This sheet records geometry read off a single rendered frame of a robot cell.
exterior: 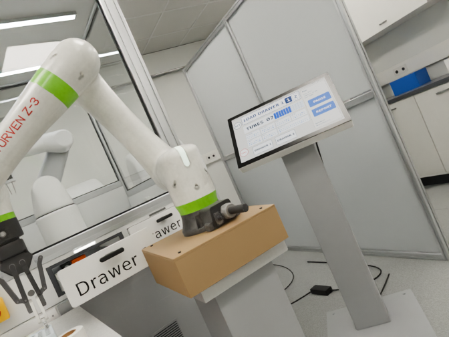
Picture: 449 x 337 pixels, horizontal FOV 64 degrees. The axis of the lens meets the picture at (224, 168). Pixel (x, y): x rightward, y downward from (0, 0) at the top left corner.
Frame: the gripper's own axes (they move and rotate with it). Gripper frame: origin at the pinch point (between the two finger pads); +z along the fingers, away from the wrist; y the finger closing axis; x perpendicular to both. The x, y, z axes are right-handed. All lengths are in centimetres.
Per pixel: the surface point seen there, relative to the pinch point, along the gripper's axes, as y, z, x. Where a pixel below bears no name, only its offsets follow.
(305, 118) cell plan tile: 119, -19, -4
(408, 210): 187, 55, 17
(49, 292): 4.3, 0.6, 27.4
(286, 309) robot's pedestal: 55, 29, -31
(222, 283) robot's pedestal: 39, 11, -34
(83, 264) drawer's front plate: 14.7, -6.0, -6.0
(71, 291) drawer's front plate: 8.9, -0.9, -6.2
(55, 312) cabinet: 3.4, 7.8, 27.4
